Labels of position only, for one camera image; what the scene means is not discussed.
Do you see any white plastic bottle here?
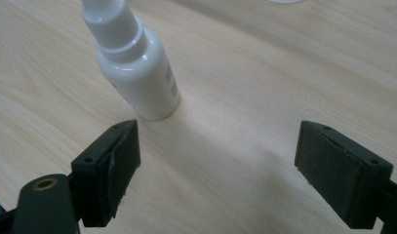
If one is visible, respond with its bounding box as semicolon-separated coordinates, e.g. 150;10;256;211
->
80;0;181;122

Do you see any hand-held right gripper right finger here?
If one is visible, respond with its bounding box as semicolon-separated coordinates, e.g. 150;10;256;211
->
294;120;395;230

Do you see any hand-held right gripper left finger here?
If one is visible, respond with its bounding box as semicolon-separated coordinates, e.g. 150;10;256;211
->
70;119;142;228

